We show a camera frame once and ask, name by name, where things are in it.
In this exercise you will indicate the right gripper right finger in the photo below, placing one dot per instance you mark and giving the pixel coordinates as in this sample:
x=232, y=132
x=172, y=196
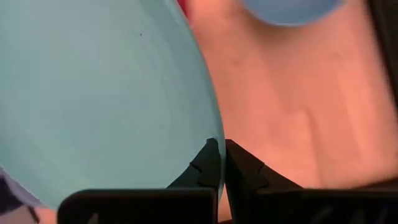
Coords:
x=280, y=205

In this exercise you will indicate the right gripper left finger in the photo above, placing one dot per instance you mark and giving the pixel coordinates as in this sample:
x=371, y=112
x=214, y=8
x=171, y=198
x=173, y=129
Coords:
x=140, y=208

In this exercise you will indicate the teal round plate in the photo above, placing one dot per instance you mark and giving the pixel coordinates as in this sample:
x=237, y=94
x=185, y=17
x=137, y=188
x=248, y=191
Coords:
x=93, y=93

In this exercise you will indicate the blue bowl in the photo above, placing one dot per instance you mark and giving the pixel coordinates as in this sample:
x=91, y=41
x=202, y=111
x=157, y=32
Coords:
x=289, y=11

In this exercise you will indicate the pink cup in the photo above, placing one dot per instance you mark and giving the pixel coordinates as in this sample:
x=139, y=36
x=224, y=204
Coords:
x=183, y=5

